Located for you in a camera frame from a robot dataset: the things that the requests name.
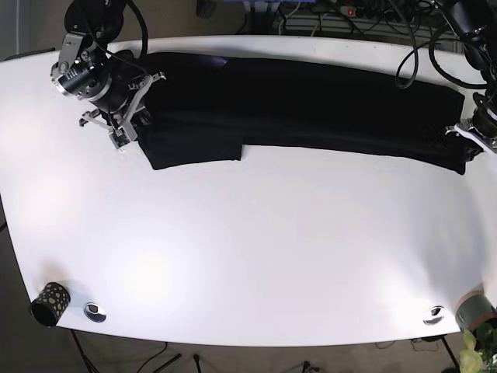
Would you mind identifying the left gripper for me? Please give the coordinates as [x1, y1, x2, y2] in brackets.
[446, 113, 496, 159]

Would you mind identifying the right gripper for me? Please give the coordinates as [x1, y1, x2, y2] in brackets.
[78, 71, 167, 149]

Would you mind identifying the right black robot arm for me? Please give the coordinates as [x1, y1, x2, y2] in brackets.
[50, 1, 165, 148]

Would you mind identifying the grey flower pot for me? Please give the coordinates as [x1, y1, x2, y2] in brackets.
[454, 291, 496, 332]

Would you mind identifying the right silver table grommet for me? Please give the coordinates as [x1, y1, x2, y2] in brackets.
[422, 305, 446, 326]

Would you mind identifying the silver table grommet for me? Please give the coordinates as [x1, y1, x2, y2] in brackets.
[83, 302, 106, 323]
[422, 305, 446, 326]

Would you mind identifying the left silver table grommet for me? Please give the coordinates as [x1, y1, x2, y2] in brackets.
[83, 302, 106, 323]

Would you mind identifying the black gold-dotted cup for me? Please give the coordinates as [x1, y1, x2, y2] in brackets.
[29, 282, 71, 328]

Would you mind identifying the green potted plant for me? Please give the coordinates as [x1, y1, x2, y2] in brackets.
[459, 322, 496, 373]

